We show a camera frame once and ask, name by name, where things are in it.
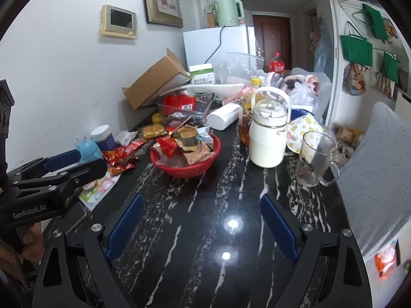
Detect clear plastic container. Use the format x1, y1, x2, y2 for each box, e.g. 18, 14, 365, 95
157, 98, 216, 128

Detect brown door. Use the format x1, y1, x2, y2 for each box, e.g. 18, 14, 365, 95
252, 14, 293, 71

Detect clear zip bag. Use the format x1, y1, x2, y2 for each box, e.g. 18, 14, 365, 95
218, 52, 267, 86

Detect white-lid dark jar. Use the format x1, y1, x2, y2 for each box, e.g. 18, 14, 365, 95
91, 125, 117, 151

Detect orange packet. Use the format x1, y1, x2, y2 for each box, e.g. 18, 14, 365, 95
374, 244, 400, 280

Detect pink panda paper cup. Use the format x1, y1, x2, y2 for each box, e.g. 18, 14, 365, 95
221, 94, 245, 107

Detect red plastic basket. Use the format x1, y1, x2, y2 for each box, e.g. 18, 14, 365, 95
150, 134, 222, 179

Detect black power cable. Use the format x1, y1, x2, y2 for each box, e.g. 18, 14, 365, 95
205, 27, 226, 65

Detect yellow dried flower bag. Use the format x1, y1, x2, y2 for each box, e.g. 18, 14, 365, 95
143, 125, 168, 140

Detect white toilet paper roll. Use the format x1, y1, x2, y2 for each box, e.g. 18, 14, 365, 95
206, 104, 241, 131

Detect dark red sachet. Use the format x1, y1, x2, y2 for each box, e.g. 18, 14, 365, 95
110, 156, 141, 176

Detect pastel candy packet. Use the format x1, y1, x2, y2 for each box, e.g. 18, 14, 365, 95
79, 175, 118, 211

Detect red cola bottle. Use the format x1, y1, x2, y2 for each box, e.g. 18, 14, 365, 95
269, 52, 286, 74

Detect white fridge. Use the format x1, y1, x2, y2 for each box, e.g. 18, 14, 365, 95
183, 25, 257, 75

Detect small cardboard boxes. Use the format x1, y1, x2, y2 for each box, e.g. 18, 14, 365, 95
335, 125, 364, 155

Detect clear glass mug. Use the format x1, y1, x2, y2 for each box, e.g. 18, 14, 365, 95
295, 131, 341, 187

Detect yellow smiley cloth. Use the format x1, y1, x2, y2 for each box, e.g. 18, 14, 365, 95
287, 114, 327, 156

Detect framed picture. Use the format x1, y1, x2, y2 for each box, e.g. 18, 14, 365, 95
142, 0, 184, 28

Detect cream wall intercom panel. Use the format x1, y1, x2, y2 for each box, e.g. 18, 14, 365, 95
99, 5, 138, 39

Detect hanging bluish plastic bag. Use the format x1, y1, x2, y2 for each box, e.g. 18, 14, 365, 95
313, 16, 335, 75

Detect black phone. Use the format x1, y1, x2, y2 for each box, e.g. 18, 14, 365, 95
42, 204, 88, 235

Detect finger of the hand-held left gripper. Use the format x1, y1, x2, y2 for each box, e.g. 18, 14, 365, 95
14, 159, 108, 198
7, 149, 82, 184

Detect red barcode snack bag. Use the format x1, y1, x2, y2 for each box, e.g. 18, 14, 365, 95
162, 94, 197, 116

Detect pink white cloth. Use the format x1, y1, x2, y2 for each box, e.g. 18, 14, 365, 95
266, 72, 322, 95

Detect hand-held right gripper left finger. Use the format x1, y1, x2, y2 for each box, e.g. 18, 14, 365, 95
32, 193, 145, 308

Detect red foil snack packet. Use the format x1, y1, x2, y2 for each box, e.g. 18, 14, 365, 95
159, 136, 179, 160

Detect person's left hand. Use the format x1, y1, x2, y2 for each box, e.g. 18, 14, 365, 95
0, 222, 44, 278

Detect light blue toy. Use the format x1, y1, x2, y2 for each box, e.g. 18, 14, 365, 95
75, 136, 105, 165

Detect white foam sheet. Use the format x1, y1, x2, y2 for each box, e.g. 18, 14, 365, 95
172, 83, 246, 99

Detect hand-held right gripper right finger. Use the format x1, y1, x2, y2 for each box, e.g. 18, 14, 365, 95
260, 193, 373, 308

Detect patterned hanging bag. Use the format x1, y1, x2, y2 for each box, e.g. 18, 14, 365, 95
343, 64, 367, 97
375, 72, 399, 100

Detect red green sachet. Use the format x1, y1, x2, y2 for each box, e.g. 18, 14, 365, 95
124, 139, 146, 153

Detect brown kraft snack packet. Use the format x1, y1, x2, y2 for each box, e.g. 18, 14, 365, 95
178, 127, 214, 168

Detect green white carton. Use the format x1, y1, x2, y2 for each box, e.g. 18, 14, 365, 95
189, 64, 216, 85

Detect green electric kettle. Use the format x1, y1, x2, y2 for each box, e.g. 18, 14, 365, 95
205, 0, 245, 28

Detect crumpled clear plastic bag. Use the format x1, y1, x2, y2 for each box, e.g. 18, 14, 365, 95
289, 82, 318, 107

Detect red yellow snack packet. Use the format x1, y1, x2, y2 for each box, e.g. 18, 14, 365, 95
103, 148, 126, 164

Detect yellow-cap tea bottle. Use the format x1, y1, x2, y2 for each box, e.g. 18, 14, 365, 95
239, 77, 264, 147

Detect white handled jug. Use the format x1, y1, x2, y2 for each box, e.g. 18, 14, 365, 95
249, 86, 291, 168

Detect large green tote bag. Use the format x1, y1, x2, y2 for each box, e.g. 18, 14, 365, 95
340, 34, 373, 65

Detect brown cardboard box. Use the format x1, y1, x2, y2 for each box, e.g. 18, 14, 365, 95
122, 48, 192, 110

